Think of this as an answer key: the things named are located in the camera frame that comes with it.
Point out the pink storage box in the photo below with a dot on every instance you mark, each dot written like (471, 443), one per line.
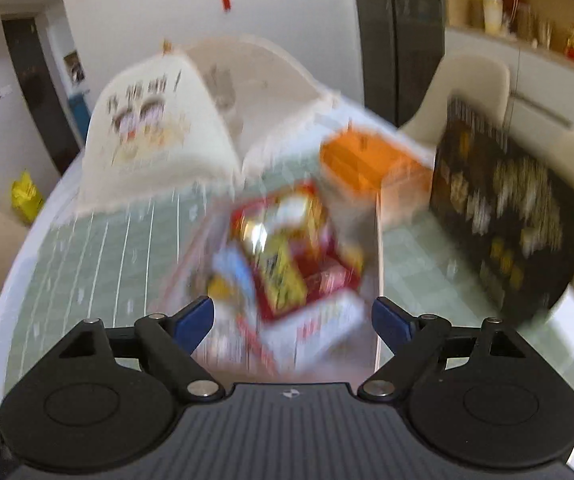
(380, 270)

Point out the cream cabinet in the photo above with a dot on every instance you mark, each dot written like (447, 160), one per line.
(542, 80)

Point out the small wall picture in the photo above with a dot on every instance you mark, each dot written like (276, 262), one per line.
(74, 67)

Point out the red snack packet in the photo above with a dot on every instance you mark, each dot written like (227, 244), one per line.
(287, 255)

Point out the blue and white snack packet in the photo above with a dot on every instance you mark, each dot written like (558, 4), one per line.
(234, 267)

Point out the dark door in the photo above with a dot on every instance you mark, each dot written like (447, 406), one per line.
(37, 90)

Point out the white chair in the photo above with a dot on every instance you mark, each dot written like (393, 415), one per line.
(267, 80)

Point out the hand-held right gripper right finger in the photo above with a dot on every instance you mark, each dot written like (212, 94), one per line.
(392, 322)

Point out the green grid tablecloth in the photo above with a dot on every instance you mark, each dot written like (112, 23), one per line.
(92, 270)

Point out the white and orange snack packet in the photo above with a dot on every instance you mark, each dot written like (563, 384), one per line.
(317, 330)

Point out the blue upright object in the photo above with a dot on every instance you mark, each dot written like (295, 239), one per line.
(79, 110)

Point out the gold snack packet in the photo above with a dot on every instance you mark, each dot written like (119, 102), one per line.
(222, 287)

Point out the cream cloth bag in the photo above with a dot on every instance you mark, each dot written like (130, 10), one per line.
(152, 135)

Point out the dark refrigerator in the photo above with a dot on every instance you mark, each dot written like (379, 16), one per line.
(397, 35)

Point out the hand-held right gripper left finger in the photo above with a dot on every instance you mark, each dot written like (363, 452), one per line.
(194, 322)

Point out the black printed gift bag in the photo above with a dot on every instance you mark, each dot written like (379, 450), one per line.
(512, 225)

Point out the yellow bag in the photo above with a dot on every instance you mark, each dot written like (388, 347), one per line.
(27, 195)

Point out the orange box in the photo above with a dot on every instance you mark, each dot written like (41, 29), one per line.
(367, 165)

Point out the yellow lidded jar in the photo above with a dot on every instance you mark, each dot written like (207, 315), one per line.
(492, 5)

